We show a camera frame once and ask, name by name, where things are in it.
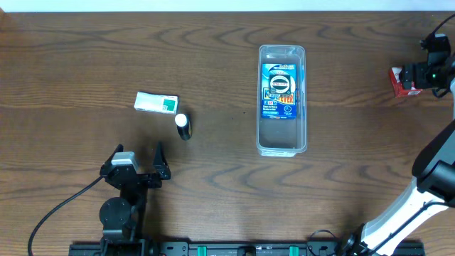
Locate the black mounting rail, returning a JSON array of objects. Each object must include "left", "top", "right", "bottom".
[{"left": 69, "top": 240, "right": 426, "bottom": 256}]

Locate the blue Kool Fever box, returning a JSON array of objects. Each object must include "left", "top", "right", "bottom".
[{"left": 259, "top": 63, "right": 297, "bottom": 119}]

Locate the white green Panadol box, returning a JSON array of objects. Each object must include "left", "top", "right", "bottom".
[{"left": 134, "top": 92, "right": 178, "bottom": 114}]

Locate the red Panadol box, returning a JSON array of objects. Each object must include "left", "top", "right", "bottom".
[{"left": 388, "top": 67, "right": 422, "bottom": 97}]

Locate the clear plastic container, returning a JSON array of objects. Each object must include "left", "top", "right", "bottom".
[{"left": 256, "top": 45, "right": 308, "bottom": 157}]

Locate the dark bottle white cap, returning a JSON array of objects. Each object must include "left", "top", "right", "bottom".
[{"left": 174, "top": 113, "right": 192, "bottom": 141}]

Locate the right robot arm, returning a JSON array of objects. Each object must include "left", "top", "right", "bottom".
[{"left": 337, "top": 31, "right": 454, "bottom": 255}]

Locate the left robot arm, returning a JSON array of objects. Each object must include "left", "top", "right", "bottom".
[{"left": 99, "top": 143, "right": 171, "bottom": 255}]

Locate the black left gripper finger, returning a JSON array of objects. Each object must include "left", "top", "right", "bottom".
[
  {"left": 153, "top": 142, "right": 169, "bottom": 173},
  {"left": 106, "top": 144, "right": 124, "bottom": 166}
]

